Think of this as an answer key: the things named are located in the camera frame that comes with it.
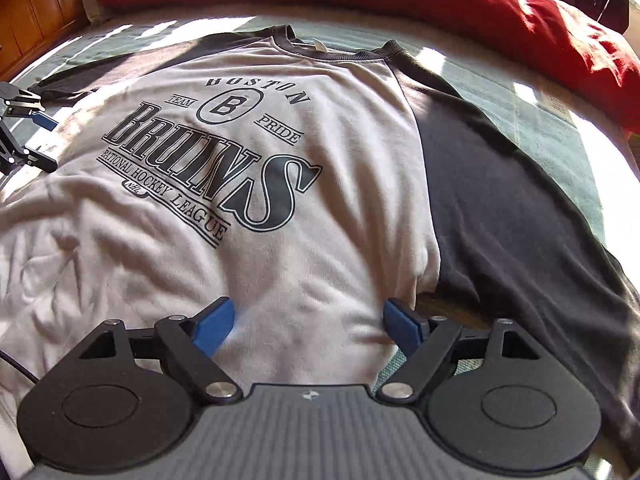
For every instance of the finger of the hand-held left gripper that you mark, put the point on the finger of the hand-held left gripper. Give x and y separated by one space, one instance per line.
40 160
42 120

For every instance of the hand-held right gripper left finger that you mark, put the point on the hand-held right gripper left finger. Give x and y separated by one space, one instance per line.
215 327

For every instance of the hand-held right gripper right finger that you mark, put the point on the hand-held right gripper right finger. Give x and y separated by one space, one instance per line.
402 330

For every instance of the grey and black printed sweatshirt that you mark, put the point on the grey and black printed sweatshirt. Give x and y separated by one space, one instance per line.
325 210

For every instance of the wooden bed headboard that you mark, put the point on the wooden bed headboard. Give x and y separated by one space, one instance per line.
35 10

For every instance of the bed with green checked blanket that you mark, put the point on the bed with green checked blanket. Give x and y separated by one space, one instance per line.
540 125

